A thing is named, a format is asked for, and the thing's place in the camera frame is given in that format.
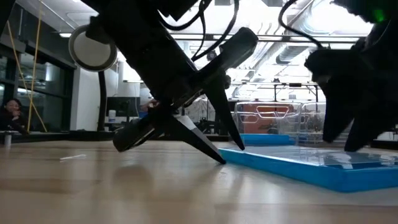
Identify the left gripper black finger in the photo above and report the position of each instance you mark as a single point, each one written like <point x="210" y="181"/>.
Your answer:
<point x="222" y="99"/>
<point x="192" y="137"/>

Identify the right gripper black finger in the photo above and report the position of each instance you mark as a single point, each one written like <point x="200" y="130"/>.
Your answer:
<point x="335" y="118"/>
<point x="360" y="133"/>

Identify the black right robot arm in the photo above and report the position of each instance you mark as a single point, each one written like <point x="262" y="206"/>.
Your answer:
<point x="373" y="12"/>

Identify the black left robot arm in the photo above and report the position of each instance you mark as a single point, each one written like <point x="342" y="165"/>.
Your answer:
<point x="124" y="12"/>

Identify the person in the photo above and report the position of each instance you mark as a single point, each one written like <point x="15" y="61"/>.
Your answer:
<point x="12" y="115"/>
<point x="146" y="96"/>

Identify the orange cabinet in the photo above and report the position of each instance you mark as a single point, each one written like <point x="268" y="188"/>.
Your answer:
<point x="255" y="124"/>

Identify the black computer monitor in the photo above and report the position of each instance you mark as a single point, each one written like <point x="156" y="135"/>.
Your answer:
<point x="122" y="107"/>

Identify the white plastic container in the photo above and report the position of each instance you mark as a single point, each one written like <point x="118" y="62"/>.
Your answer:
<point x="112" y="115"/>

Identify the long ceiling light strip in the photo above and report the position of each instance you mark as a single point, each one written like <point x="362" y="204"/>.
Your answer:
<point x="311" y="39"/>
<point x="65" y="35"/>

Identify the black desk lamp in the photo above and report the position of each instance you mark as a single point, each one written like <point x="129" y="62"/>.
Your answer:
<point x="90" y="53"/>

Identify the black workbench frame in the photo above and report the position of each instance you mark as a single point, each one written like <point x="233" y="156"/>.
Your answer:
<point x="295" y="84"/>

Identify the silver ventilation duct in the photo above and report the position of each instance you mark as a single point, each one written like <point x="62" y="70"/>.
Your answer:
<point x="329" y="18"/>

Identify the small white cylinder post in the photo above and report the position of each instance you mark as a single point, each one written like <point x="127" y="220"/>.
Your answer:
<point x="7" y="139"/>

